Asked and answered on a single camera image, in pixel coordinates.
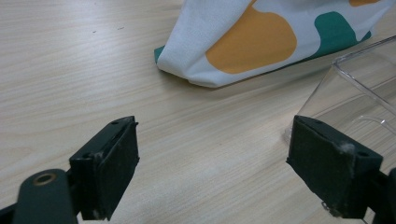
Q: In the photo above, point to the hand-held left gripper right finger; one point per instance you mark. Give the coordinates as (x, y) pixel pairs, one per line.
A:
(327, 168)

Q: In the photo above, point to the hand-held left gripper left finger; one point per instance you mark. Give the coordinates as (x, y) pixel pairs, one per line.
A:
(106, 174)

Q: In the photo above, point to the clear plastic box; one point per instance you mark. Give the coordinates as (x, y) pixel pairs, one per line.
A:
(358, 90)

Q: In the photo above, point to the white cloth with orange green patches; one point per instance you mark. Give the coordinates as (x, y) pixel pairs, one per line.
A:
(249, 40)

